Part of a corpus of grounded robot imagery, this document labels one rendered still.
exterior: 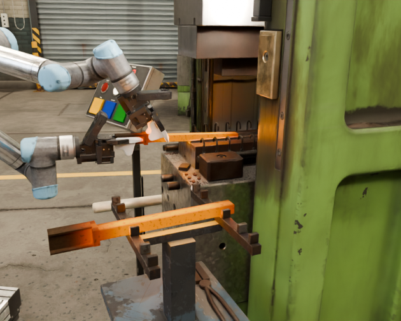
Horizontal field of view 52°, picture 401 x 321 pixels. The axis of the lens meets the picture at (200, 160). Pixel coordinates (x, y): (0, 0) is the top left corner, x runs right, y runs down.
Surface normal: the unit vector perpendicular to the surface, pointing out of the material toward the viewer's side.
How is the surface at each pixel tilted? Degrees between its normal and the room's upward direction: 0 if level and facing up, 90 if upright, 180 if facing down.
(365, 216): 90
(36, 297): 0
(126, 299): 0
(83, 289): 0
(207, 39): 90
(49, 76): 90
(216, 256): 90
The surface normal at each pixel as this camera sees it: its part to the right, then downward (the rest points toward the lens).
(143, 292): 0.01, -0.95
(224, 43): 0.32, 0.30
